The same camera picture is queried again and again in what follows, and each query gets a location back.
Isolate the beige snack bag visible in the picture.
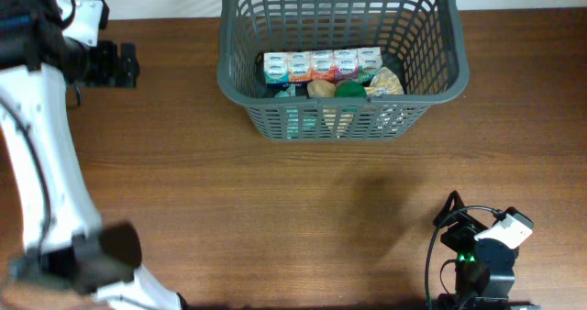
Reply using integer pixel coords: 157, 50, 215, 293
307, 67, 404, 138

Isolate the white tissue multipack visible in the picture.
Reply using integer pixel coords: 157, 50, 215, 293
262, 47, 382, 88

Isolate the green-lid spice jar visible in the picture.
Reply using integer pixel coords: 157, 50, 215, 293
334, 81, 368, 115

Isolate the teal packet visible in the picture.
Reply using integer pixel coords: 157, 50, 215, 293
274, 84, 316, 139

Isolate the grey plastic basket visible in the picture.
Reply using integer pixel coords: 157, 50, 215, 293
217, 0, 470, 141

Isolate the metal tin can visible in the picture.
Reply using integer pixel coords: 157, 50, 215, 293
375, 106, 409, 134

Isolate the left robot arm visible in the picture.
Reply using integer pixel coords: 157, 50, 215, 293
1, 0, 187, 309

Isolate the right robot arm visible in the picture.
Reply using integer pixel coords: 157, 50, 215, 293
425, 191, 518, 309

